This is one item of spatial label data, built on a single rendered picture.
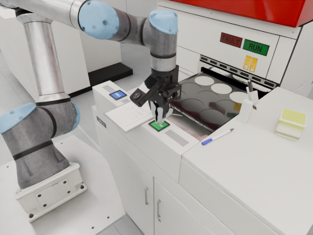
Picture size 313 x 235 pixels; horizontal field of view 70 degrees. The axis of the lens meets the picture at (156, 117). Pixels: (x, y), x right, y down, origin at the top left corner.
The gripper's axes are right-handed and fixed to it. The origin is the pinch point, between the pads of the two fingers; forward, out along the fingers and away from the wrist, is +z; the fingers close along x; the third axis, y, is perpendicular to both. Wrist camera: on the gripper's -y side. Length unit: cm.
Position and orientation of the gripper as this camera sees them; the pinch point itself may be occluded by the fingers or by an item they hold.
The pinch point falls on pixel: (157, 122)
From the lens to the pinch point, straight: 78.3
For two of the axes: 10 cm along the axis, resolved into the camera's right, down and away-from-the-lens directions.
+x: -6.6, -4.6, 5.9
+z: 0.0, 7.9, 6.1
